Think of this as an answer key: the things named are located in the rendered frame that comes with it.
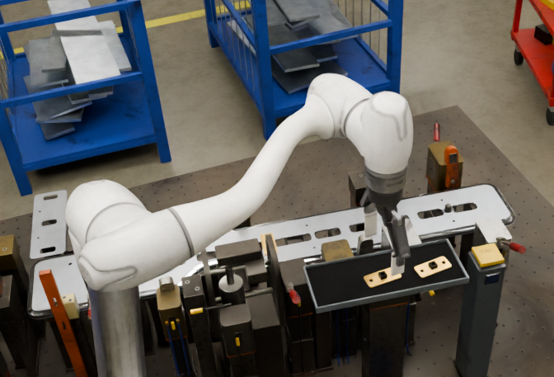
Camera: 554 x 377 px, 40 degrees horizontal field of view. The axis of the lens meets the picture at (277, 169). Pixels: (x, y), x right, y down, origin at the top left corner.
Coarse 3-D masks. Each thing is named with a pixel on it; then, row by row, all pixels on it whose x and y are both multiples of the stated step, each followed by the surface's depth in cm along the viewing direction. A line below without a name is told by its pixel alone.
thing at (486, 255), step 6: (480, 246) 188; (486, 246) 188; (492, 246) 188; (474, 252) 186; (480, 252) 186; (486, 252) 186; (492, 252) 186; (498, 252) 186; (480, 258) 185; (486, 258) 184; (492, 258) 184; (498, 258) 184; (480, 264) 184; (486, 264) 184; (492, 264) 184
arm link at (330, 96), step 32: (320, 96) 161; (352, 96) 160; (288, 128) 157; (320, 128) 161; (256, 160) 150; (224, 192) 143; (256, 192) 143; (192, 224) 136; (224, 224) 139; (192, 256) 138
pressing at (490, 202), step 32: (448, 192) 228; (480, 192) 227; (288, 224) 222; (320, 224) 221; (352, 224) 220; (416, 224) 218; (448, 224) 217; (64, 256) 218; (288, 256) 212; (320, 256) 211; (32, 288) 209; (64, 288) 208
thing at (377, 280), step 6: (384, 270) 183; (390, 270) 183; (366, 276) 182; (372, 276) 182; (378, 276) 182; (384, 276) 181; (390, 276) 182; (396, 276) 181; (366, 282) 181; (372, 282) 181; (378, 282) 180; (384, 282) 180
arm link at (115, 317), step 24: (96, 192) 145; (120, 192) 145; (72, 216) 145; (72, 240) 147; (96, 312) 152; (120, 312) 152; (96, 336) 155; (120, 336) 154; (96, 360) 159; (120, 360) 156; (144, 360) 162
